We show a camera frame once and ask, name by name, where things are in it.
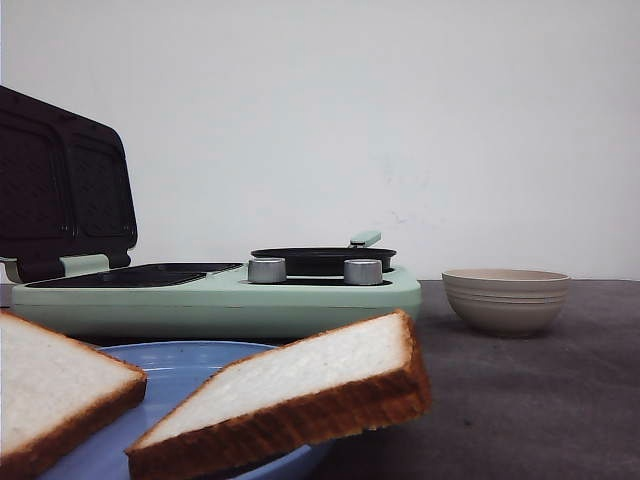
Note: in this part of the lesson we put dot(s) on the black frying pan green handle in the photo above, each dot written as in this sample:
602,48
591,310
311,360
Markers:
328,261

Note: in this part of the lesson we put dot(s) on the right silver control knob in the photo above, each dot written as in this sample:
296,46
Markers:
363,272

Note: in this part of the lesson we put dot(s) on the toast slice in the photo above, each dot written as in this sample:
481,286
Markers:
363,376
55,393

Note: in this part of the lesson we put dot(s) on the beige ribbed bowl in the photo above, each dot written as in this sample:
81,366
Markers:
506,302

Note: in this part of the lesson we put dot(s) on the left silver control knob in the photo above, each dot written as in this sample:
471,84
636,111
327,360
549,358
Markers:
267,270

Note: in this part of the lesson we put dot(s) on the silver control knob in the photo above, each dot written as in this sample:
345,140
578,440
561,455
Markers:
363,272
267,270

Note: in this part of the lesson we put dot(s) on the black sandwich maker lid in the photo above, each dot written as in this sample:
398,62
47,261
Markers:
65,190

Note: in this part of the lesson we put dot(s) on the blue plate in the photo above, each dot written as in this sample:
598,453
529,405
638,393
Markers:
174,369

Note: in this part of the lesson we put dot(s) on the mint green breakfast maker base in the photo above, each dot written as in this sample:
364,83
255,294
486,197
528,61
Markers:
206,301

